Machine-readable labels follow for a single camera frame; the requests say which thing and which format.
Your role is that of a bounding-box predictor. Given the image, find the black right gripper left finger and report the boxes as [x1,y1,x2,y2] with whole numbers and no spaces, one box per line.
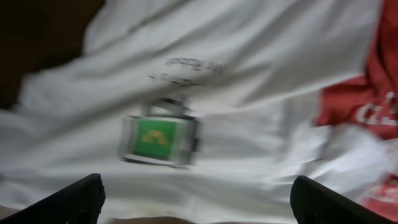
[1,173,106,224]

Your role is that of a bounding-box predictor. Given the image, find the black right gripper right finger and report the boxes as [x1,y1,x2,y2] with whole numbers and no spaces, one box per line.
[290,175,395,224]

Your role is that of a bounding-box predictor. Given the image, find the white printed t-shirt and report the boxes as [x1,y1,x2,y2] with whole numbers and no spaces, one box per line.
[1,0,393,223]

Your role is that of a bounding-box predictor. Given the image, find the red t-shirt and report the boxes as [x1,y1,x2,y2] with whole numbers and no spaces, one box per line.
[310,0,397,223]

